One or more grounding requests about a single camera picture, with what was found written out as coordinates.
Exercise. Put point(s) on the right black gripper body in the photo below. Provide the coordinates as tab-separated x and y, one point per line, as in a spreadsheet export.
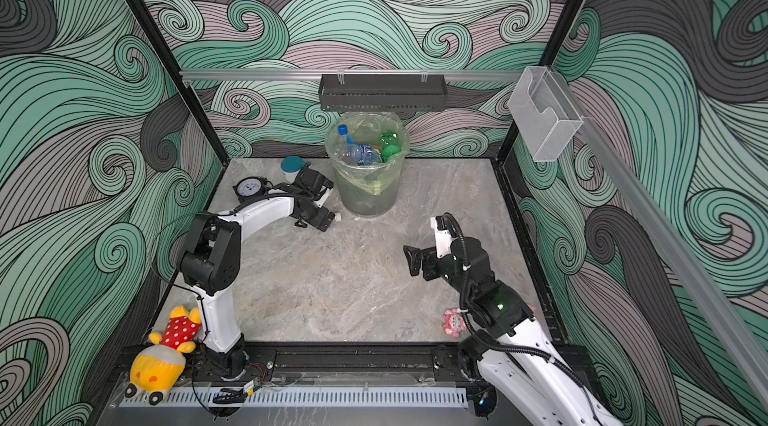
448	268

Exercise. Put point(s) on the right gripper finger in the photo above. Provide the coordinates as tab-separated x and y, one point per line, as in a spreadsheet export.
415	268
413	254

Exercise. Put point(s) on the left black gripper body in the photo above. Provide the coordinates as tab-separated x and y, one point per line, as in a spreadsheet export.
316	216

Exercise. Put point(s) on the clear bottle blue scenic label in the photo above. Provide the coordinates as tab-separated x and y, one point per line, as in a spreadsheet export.
348	150

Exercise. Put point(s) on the small clear bottle blue label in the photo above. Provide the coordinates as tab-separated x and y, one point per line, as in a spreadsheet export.
365	155

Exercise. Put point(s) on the green soda bottle yellow cap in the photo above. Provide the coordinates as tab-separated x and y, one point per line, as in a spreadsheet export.
390	145

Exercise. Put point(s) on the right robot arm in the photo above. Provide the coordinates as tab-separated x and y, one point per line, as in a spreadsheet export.
506	346

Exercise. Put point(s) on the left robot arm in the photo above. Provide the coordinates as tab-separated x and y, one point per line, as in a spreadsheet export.
211	260

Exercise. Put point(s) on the mesh bin with green bag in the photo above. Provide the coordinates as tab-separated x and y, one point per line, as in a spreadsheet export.
368	190

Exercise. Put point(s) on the pink flower toy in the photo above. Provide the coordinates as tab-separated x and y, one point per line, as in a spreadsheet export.
454	324

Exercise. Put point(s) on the white mug with teal lid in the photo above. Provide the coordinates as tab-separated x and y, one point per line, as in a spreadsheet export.
291	166

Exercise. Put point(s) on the black round alarm clock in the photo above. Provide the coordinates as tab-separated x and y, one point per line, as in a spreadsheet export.
250	188

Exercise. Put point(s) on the yellow chick plush toy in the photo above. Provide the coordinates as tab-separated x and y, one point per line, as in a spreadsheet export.
156	369

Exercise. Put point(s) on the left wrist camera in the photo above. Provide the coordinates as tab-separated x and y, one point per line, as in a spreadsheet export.
315	183

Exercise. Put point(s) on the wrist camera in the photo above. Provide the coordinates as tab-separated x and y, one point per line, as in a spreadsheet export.
442	235
315	183

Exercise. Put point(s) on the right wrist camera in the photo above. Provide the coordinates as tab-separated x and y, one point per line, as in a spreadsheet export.
442	235

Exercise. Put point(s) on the black wall shelf tray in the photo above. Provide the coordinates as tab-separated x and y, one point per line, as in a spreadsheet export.
382	93

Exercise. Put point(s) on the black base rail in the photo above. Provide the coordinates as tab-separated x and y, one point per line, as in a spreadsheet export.
285	362

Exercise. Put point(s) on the white cable duct strip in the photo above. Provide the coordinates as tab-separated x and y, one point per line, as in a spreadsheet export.
305	397

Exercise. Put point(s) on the clear acrylic wall holder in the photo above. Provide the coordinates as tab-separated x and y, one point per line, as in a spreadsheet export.
544	109

